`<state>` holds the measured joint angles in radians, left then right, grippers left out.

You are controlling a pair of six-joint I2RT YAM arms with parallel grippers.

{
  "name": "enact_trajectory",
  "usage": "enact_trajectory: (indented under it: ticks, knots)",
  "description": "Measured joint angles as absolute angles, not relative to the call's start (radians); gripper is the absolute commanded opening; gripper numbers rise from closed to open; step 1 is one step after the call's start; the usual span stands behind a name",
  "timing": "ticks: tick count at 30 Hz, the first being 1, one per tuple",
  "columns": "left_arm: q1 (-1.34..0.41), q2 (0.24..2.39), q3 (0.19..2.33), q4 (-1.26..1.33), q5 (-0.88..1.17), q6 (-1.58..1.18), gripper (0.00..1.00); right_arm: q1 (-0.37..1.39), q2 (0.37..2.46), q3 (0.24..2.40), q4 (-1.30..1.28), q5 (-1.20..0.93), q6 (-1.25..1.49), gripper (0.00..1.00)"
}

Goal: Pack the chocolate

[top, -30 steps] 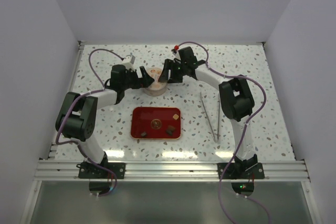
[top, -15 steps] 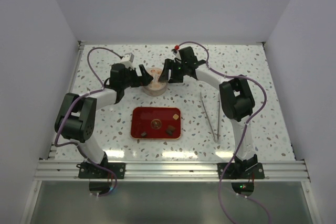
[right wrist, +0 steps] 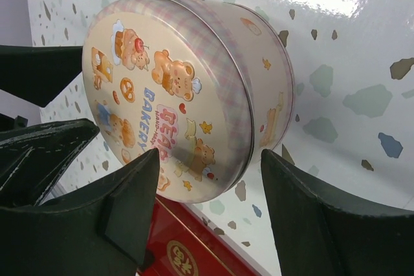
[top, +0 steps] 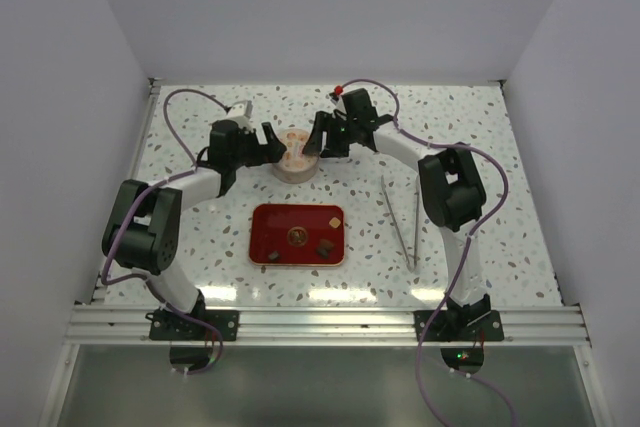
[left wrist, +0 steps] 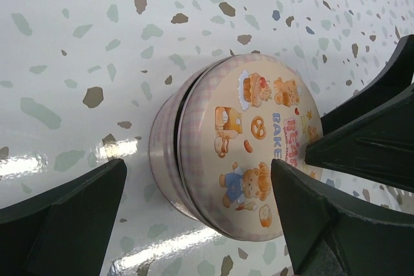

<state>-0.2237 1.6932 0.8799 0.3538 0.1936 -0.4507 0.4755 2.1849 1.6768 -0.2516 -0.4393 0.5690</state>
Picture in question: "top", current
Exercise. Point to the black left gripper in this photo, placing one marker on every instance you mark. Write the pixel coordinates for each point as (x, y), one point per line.
(267, 153)

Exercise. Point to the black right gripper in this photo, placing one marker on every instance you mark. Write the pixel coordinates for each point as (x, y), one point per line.
(325, 122)

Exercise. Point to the round metal tin lid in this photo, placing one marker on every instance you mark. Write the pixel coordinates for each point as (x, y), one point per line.
(294, 140)

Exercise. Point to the round metal tin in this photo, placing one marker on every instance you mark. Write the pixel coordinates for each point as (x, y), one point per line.
(295, 173)

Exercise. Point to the metal tweezers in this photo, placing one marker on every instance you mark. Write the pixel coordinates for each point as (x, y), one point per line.
(410, 255)

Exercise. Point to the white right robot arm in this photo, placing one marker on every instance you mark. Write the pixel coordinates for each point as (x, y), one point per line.
(451, 189)

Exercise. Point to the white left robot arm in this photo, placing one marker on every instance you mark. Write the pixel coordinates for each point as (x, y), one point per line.
(141, 238)

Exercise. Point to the dark ridged chocolate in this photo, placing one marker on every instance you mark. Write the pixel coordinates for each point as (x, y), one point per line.
(323, 251)

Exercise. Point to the red rectangular tray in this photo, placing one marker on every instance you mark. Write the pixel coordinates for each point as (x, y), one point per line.
(295, 231)

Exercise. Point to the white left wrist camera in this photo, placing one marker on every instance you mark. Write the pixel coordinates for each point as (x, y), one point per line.
(240, 113)

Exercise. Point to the black left base bracket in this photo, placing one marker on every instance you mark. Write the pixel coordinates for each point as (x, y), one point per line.
(169, 326)

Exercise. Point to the black base bracket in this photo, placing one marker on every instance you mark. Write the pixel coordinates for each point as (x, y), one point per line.
(169, 326)
(444, 328)

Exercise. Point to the black right base bracket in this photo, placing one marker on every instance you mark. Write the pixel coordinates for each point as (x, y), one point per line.
(444, 328)

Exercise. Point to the aluminium mounting rail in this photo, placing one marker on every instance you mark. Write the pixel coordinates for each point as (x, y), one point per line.
(329, 327)

